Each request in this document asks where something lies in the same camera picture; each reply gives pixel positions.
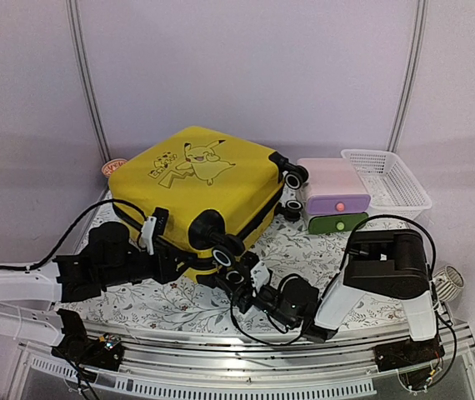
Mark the floral table mat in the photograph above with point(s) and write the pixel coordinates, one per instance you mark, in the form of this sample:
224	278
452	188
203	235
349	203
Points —
186	306

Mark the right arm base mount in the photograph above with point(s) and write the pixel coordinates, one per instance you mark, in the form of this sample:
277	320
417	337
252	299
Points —
407	353

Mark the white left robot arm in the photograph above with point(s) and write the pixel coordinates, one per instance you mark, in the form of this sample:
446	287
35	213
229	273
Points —
20	285

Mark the yellow Pikachu suitcase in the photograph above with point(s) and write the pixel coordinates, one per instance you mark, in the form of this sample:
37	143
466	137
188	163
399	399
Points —
220	192

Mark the green drawer box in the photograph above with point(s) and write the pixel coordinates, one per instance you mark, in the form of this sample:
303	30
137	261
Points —
338	223

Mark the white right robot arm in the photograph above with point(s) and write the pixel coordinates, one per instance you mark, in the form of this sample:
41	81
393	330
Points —
386	263

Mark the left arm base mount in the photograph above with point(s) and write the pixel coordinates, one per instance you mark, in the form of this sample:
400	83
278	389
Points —
93	352

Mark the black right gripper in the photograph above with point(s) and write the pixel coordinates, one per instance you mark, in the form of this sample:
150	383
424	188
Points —
236	290

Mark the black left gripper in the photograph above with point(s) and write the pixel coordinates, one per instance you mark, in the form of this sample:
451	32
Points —
165	256

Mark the pink purple drawer box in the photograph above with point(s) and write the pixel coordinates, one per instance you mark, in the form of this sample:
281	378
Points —
333	187

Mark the red patterned cup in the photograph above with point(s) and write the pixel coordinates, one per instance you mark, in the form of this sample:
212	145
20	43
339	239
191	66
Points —
111	166

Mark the white plastic basket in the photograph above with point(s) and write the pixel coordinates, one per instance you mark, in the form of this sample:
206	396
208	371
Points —
390	183

